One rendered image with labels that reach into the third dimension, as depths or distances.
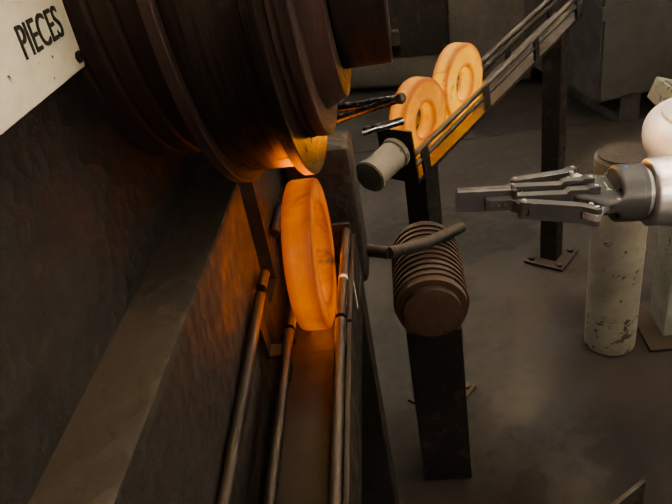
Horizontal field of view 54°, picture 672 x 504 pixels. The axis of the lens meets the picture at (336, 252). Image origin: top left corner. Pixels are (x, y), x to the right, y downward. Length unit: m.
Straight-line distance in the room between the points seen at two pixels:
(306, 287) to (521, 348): 1.12
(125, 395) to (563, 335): 1.46
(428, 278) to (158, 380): 0.70
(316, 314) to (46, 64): 0.41
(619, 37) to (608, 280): 1.42
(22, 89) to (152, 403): 0.21
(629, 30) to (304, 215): 2.28
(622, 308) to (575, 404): 0.25
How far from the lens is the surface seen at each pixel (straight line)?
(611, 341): 1.74
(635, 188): 0.90
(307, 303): 0.73
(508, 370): 1.71
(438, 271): 1.12
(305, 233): 0.71
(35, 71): 0.46
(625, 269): 1.61
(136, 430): 0.46
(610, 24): 2.83
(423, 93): 1.24
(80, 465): 0.45
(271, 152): 0.57
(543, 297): 1.94
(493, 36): 3.41
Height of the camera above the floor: 1.17
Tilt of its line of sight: 32 degrees down
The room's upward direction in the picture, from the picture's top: 10 degrees counter-clockwise
